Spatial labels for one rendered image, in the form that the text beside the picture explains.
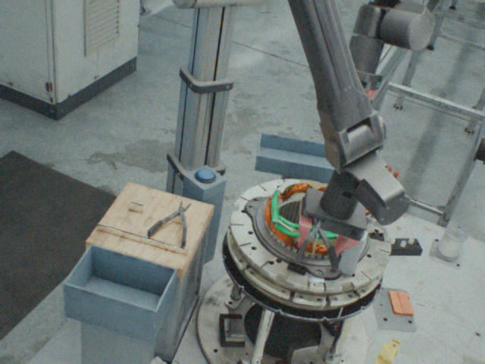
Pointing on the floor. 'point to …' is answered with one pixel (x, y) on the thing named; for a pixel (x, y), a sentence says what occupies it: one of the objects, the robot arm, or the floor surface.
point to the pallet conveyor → (436, 103)
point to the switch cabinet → (65, 51)
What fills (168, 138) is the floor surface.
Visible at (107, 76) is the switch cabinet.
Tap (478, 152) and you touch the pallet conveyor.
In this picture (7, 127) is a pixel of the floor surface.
